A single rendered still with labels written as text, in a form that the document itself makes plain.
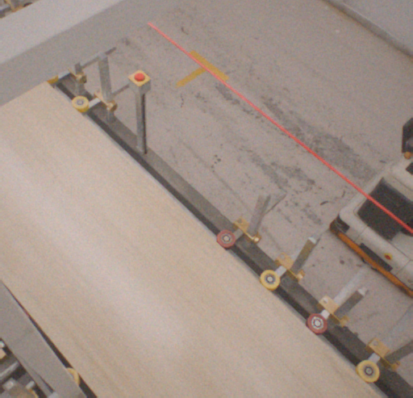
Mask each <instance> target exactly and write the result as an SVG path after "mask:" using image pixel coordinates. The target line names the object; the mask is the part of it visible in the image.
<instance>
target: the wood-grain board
mask: <svg viewBox="0 0 413 398"><path fill-rule="evenodd" d="M0 279H1V280H2V281H3V283H4V284H5V285H6V287H7V288H8V289H9V290H10V292H12V293H13V295H14V296H15V298H16V299H17V300H18V301H19V302H20V303H21V304H22V307H24V308H25V309H26V310H27V311H28V313H29V314H30V315H31V318H32V319H33V320H35V322H36V323H37V324H38V325H39V327H40V328H41V329H42V330H43V332H44V333H46V334H47V335H48V337H49V338H50V340H51V342H52V343H53V344H54V345H55V347H57V348H58V349H59V350H60V352H61V353H62V354H63V355H64V357H65V358H66V359H67V361H69V363H70V364H71V365H72V367H73V368H74V369H75V370H76V371H77V373H78V374H79V375H80V376H81V377H82V378H83V379H84V381H85V382H86V383H87V385H88V387H89V388H91V389H92V390H93V392H94V393H95V394H96V397H97V398H381V397H380V396H379V394H377V393H376V392H375V391H374V390H373V389H372V388H371V387H370V386H369V385H368V384H367V383H366V382H365V381H364V380H363V379H362V378H361V377H359V376H358V375H357V374H356V373H355V371H354V370H353V369H352V368H351V367H348V366H347V365H346V364H345V363H344V361H343V360H342V359H341V358H340V357H339V356H337V355H336V354H335V353H333V352H332V350H331V349H330V348H329V347H328V346H326V345H325V344H324V343H323V342H322V341H321V340H320V338H318V337H317V336H316V335H314V334H313V333H312V332H311V331H310V330H309V329H308V327H307V326H306V325H304V324H303V323H302V322H301V321H300V320H299V319H298V318H297V317H296V316H295V315H294V314H293V313H292V312H291V311H289V310H288V309H287V308H286V307H285V306H284V304H283V303H281V302H280V301H279V300H278V299H277V298H276V297H274V296H273V295H272V293H271V292H269V291H268V290H267V289H266V288H265V287H264V286H263V285H262V284H260V282H258V281H257V280H256V279H255V278H254V277H253V276H252V275H251V274H250V273H249V272H248V271H247V270H246V269H245V268H243V267H242V265H241V264H239V263H238V261H236V260H235V259H234V258H233V256H231V255H230V254H229V253H228V252H227V251H226V250H224V249H223V247H222V246H221V245H220V244H219V243H218V242H216V241H215V240H213V239H212V238H211V236H210V235H209V234H208V233H207V232H206V231H205V230H204V229H203V228H200V227H199V225H198V224H197V223H196V222H195V221H194V220H193V219H192V218H190V217H189V216H188V214H186V213H185V212H184V211H183V210H182V209H181V208H180V207H179V206H178V205H176V203H175V202H174V201H173V200H171V198H170V197H168V196H167V195H166V194H165V193H164V191H163V190H162V189H161V188H160V187H158V186H156V185H155V184H154V183H153V182H152V180H151V179H150V178H149V177H148V176H147V175H145V174H144V173H142V172H141V171H140V169H139V168H138V167H137V166H136V165H134V164H133V163H132V162H131V161H130V160H129V159H127V157H126V156H125V155H124V154H122V153H121V152H120V151H119V150H118V149H117V148H116V146H115V145H113V144H112V143H111V142H110V141H109V140H108V139H107V138H106V137H105V136H104V135H103V134H102V133H101V132H100V131H98V130H97V129H96V128H95V127H94V126H93V124H92V123H91V122H89V121H88V120H87V119H86V118H85V117H83V116H82V115H81V113H80V112H78V111H77V110H76V109H75V108H74V107H73V106H72V105H71V104H69V102H67V101H66V100H65V99H64V98H63V97H62V96H61V95H60V94H59V93H58V92H57V90H54V89H53V88H52V87H51V86H50V85H49V84H48V83H47V82H44V83H42V84H40V85H38V86H37V87H35V88H32V89H30V90H29V91H27V93H25V94H22V95H20V96H19V97H18V98H15V99H13V100H11V101H9V102H8V103H6V104H5V105H4V106H2V107H0Z"/></svg>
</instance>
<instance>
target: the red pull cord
mask: <svg viewBox="0 0 413 398"><path fill-rule="evenodd" d="M148 25H150V26H151V27H152V28H154V29H155V30H156V31H158V32H160V33H161V34H162V35H163V36H164V37H165V38H166V39H167V40H169V41H171V42H172V43H173V44H175V45H176V47H177V48H179V49H181V50H182V51H183V52H184V53H185V54H186V55H188V56H189V57H190V59H193V60H194V61H196V62H197V63H198V64H199V65H201V66H202V67H203V68H205V70H206V71H207V72H209V73H210V74H211V75H213V76H215V77H216V78H218V79H219V81H220V82H222V83H223V84H224V85H226V86H227V87H228V88H230V89H231V90H232V92H234V93H235V94H237V95H239V96H240V97H241V98H242V99H243V100H244V101H246V102H247V103H248V104H249V105H251V106H252V107H253V108H255V109H256V110H257V111H259V112H260V113H261V114H262V115H263V116H264V117H265V118H266V119H268V120H269V121H272V122H273V123H274V124H276V126H277V127H278V128H280V129H281V130H282V131H283V132H285V133H286V134H287V135H289V136H290V138H291V139H294V140H295V141H297V142H298V143H299V144H300V145H301V146H302V147H303V148H304V149H306V150H307V151H308V152H310V153H311V154H312V155H314V156H315V157H317V158H318V159H319V160H320V161H321V162H322V163H323V164H324V165H327V166H328V167H329V168H331V169H332V171H333V172H335V173H336V174H337V175H339V176H341V177H342V178H343V179H344V180H345V181H347V183H348V184H350V185H352V186H353V187H354V188H356V189H357V190H358V191H360V192H361V193H362V194H363V195H364V196H365V197H366V198H367V199H369V200H370V201H373V202H374V203H375V205H377V206H378V207H379V208H381V209H382V210H383V211H384V212H386V213H387V214H388V216H390V217H391V218H393V219H395V220H396V221H398V222H399V223H400V224H401V225H402V226H403V227H404V228H406V229H407V230H408V231H409V232H411V233H412V234H413V230H411V229H410V228H409V227H407V225H406V224H404V223H403V222H402V221H401V220H399V219H398V218H397V217H395V216H393V214H392V213H390V212H389V211H388V210H386V209H385V208H384V207H382V206H381V205H380V203H378V202H377V201H376V200H374V199H373V198H371V197H369V196H368V195H367V194H366V193H365V192H364V191H363V190H362V189H360V188H359V187H357V186H356V185H355V184H353V183H352V181H351V180H348V179H347V178H346V177H345V176H344V175H343V174H341V173H340V172H339V171H336V169H335V168H334V167H332V166H331V165H329V164H328V163H327V162H325V161H324V160H323V158H321V157H320V156H319V155H318V154H316V153H314V152H313V151H311V150H310V149H309V148H308V147H307V146H306V145H304V144H303V143H302V142H301V141H299V140H298V139H297V138H295V137H294V135H291V134H290V133H289V132H288V131H286V130H285V129H284V128H283V127H281V126H280V124H278V123H277V122H275V121H274V120H273V119H271V118H269V117H268V116H267V115H266V114H265V113H264V112H263V111H262V110H261V109H258V108H257V107H256V106H254V105H253V104H252V102H250V101H249V100H248V99H246V98H245V97H244V96H242V95H241V94H240V93H238V92H237V90H235V89H233V88H232V87H231V86H229V85H228V84H227V83H226V82H224V81H223V79H221V78H220V77H219V76H217V75H216V74H215V73H212V72H211V71H210V70H209V69H208V68H207V67H206V66H205V65H204V64H202V63H200V62H199V61H198V60H196V59H195V58H194V56H192V55H190V54H189V53H188V52H187V51H186V50H184V49H183V48H182V47H179V45H178V44H177V43H175V42H174V41H173V40H171V39H170V38H169V37H167V36H166V34H165V33H163V32H162V31H161V30H159V29H157V28H156V27H154V26H153V25H152V23H150V22H149V23H148Z"/></svg>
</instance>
